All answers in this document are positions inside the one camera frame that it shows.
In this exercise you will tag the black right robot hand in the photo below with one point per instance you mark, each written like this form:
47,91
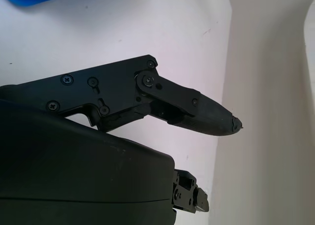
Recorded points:
73,148

